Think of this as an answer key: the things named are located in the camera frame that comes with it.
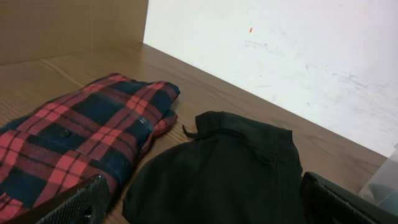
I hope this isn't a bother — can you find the black drawstring garment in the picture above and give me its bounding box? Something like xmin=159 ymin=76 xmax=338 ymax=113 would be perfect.
xmin=123 ymin=111 xmax=305 ymax=223

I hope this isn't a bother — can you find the brown cardboard panel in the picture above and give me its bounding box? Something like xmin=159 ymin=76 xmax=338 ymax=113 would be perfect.
xmin=1 ymin=0 xmax=149 ymax=64

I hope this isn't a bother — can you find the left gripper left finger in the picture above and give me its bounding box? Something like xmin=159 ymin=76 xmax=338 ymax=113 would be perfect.
xmin=9 ymin=175 xmax=109 ymax=224

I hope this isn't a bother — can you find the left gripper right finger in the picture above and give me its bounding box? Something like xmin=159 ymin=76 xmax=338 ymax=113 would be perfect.
xmin=300 ymin=172 xmax=397 ymax=224

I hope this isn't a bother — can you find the dark green cloth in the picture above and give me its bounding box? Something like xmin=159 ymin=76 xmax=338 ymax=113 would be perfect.
xmin=369 ymin=183 xmax=391 ymax=201

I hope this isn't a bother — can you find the red navy plaid shirt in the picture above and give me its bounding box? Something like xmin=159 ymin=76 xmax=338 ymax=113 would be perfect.
xmin=1 ymin=73 xmax=180 ymax=222

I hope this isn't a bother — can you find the clear plastic storage bin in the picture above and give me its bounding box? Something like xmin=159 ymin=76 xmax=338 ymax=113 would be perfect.
xmin=358 ymin=145 xmax=398 ymax=215

